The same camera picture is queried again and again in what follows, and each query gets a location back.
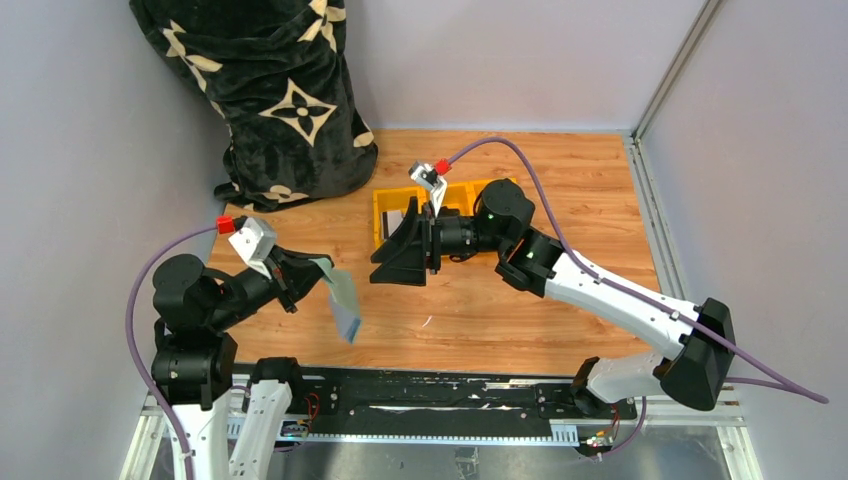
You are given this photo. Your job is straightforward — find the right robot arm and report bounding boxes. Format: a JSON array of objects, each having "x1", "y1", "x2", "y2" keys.
[{"x1": 369, "y1": 179, "x2": 734, "y2": 415}]

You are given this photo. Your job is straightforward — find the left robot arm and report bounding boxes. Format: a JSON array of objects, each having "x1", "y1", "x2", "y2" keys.
[{"x1": 151, "y1": 246, "x2": 333, "y2": 479}]

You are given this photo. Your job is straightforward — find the yellow bin with black card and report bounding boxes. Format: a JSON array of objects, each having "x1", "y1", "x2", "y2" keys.
[{"x1": 439, "y1": 182, "x2": 477, "y2": 215}]

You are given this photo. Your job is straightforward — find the white cards in bin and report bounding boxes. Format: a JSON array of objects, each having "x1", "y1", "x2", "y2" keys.
[{"x1": 381, "y1": 210, "x2": 405, "y2": 239}]

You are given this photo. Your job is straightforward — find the yellow bin with white cards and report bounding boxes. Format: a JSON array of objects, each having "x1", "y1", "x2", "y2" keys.
[{"x1": 372, "y1": 187, "x2": 427, "y2": 248}]

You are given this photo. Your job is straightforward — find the black floral blanket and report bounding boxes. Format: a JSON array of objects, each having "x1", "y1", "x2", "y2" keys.
[{"x1": 129, "y1": 0, "x2": 378, "y2": 212}]

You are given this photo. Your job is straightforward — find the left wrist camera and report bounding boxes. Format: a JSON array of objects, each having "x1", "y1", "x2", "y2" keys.
[{"x1": 216, "y1": 216, "x2": 277, "y2": 279}]

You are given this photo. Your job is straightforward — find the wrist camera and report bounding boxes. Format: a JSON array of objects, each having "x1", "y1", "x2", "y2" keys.
[
  {"x1": 216, "y1": 216, "x2": 277, "y2": 279},
  {"x1": 408, "y1": 159, "x2": 452, "y2": 217}
]

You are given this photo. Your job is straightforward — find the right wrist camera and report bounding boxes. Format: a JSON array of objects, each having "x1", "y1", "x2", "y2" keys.
[{"x1": 408, "y1": 159, "x2": 452, "y2": 217}]

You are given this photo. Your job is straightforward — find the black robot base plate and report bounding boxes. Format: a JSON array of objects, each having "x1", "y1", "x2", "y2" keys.
[{"x1": 288, "y1": 366, "x2": 637, "y2": 441}]

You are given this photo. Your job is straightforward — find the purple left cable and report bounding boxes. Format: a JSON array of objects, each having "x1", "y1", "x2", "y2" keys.
[{"x1": 125, "y1": 223, "x2": 220, "y2": 480}]

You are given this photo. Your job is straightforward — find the purple cable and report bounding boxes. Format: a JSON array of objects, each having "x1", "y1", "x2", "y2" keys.
[
  {"x1": 125, "y1": 223, "x2": 220, "y2": 480},
  {"x1": 447, "y1": 137, "x2": 829, "y2": 405}
]

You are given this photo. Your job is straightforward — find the aluminium frame rail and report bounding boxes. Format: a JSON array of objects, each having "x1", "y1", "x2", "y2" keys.
[{"x1": 625, "y1": 0, "x2": 727, "y2": 144}]

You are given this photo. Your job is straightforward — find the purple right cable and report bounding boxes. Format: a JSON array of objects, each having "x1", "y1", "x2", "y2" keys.
[{"x1": 447, "y1": 137, "x2": 829, "y2": 405}]

